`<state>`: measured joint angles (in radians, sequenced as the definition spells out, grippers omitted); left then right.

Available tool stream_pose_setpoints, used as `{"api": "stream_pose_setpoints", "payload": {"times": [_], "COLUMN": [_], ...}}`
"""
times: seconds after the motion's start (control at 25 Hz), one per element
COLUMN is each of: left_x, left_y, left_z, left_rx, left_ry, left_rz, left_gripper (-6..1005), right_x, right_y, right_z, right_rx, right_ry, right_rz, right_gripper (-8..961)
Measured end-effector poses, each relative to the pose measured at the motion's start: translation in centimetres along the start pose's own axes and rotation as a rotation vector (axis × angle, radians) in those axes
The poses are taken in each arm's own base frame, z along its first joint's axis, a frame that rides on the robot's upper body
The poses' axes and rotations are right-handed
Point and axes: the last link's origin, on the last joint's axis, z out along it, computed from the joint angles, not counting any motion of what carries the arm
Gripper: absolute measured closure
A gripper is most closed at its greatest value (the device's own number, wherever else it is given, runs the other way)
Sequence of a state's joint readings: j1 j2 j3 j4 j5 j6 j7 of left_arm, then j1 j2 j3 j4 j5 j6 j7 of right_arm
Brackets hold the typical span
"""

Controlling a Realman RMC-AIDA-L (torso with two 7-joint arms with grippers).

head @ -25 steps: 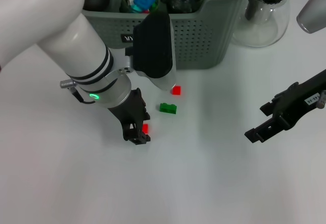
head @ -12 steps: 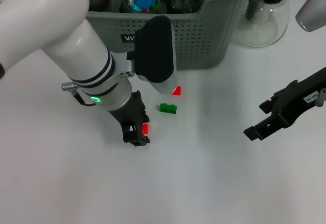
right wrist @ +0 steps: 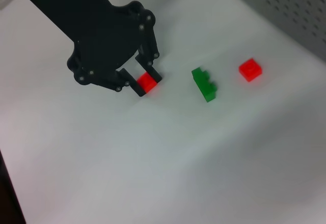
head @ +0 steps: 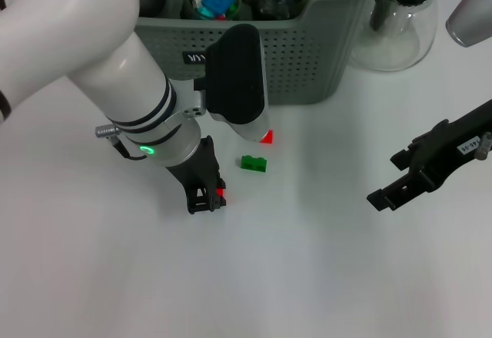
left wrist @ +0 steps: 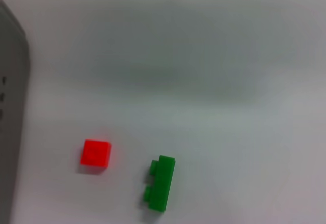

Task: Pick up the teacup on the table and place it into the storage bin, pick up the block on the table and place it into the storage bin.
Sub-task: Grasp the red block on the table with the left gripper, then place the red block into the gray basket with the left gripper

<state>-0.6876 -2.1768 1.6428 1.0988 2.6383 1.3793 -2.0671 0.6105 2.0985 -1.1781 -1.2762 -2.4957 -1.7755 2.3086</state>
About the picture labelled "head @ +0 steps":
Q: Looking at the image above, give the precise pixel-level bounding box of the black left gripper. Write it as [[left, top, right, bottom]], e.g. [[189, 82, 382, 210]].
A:
[[165, 134, 227, 215]]

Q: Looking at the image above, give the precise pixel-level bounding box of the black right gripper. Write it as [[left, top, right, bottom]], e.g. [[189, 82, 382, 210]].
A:
[[366, 98, 492, 212]]

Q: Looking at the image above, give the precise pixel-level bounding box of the grey-green perforated storage bin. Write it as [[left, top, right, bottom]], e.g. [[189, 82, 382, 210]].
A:
[[134, 0, 389, 107]]

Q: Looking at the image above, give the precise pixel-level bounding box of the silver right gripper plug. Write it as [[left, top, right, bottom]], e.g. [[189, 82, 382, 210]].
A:
[[475, 131, 492, 161]]

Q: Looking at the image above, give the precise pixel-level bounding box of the glass carafe with black lid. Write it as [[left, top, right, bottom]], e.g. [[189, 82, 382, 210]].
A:
[[347, 0, 445, 73]]

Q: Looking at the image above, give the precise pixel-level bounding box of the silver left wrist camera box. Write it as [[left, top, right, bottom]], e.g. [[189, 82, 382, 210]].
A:
[[193, 23, 274, 144]]

